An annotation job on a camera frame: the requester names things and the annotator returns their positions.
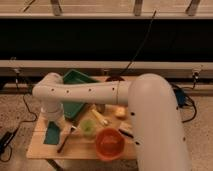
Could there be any teal green sponge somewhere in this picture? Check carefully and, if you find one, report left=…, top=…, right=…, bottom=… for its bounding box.
left=44, top=122, right=61, bottom=145

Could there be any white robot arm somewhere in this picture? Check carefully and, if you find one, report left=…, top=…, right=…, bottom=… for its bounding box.
left=33, top=73, right=192, bottom=171

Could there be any dark brown bowl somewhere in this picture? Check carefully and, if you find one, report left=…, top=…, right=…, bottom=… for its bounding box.
left=106, top=77, right=124, bottom=82

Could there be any orange red bowl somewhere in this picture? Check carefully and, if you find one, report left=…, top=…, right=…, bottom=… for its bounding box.
left=95, top=128, right=125, bottom=161

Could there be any small metal cup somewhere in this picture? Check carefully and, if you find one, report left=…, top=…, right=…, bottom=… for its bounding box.
left=96, top=104, right=105, bottom=113

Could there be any yellow round fruit toy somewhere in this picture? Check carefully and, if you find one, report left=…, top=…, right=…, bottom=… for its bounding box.
left=115, top=106, right=126, bottom=119

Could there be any yellow banana toy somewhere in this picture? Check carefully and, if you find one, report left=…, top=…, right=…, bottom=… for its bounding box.
left=92, top=109, right=109, bottom=126

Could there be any green plastic tray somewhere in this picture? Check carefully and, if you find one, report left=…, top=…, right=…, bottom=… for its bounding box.
left=63, top=70, right=96, bottom=120

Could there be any whiteboard eraser block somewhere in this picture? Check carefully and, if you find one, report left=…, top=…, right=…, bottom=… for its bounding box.
left=119, top=122, right=133, bottom=137

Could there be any black power adapter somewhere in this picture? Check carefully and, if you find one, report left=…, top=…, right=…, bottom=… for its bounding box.
left=0, top=132, right=13, bottom=151

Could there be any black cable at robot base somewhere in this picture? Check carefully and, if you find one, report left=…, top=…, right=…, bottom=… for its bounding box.
left=170, top=83, right=198, bottom=124

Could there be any black hanging cable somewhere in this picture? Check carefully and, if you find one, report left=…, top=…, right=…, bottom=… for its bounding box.
left=118, top=10, right=157, bottom=77

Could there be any black cable on left floor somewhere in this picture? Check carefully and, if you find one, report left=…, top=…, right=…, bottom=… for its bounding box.
left=0, top=73, right=39, bottom=163

